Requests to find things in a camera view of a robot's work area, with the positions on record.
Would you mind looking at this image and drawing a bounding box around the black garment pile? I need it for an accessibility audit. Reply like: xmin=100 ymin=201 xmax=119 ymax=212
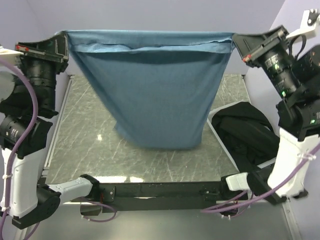
xmin=211 ymin=101 xmax=280 ymax=172

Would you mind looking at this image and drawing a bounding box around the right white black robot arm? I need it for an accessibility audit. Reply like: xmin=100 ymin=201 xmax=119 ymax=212
xmin=219 ymin=26 xmax=320 ymax=205

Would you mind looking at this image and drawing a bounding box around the blue fabric pillowcase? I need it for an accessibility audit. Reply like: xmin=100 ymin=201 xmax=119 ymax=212
xmin=65 ymin=29 xmax=235 ymax=150

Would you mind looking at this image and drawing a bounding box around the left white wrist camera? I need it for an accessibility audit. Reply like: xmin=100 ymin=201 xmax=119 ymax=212
xmin=0 ymin=45 xmax=24 ymax=66

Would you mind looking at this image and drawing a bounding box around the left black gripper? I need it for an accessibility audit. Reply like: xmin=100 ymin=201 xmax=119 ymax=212
xmin=13 ymin=29 xmax=69 ymax=113

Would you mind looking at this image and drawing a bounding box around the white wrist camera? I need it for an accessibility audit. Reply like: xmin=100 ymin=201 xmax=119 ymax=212
xmin=286 ymin=8 xmax=320 ymax=40
xmin=0 ymin=45 xmax=24 ymax=66

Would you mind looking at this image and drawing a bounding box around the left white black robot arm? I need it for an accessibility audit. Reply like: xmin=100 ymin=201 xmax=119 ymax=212
xmin=0 ymin=32 xmax=101 ymax=230

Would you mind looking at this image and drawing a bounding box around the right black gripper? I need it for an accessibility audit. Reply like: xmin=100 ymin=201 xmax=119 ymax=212
xmin=231 ymin=24 xmax=299 ymax=99

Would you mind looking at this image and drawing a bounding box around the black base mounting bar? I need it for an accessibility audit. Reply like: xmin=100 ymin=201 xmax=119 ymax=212
xmin=85 ymin=181 xmax=241 ymax=211

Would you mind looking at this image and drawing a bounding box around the white laundry basket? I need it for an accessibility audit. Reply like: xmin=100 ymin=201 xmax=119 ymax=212
xmin=206 ymin=107 xmax=276 ymax=172

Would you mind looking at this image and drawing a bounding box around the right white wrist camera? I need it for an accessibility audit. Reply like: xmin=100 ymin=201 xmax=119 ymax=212
xmin=286 ymin=8 xmax=320 ymax=40

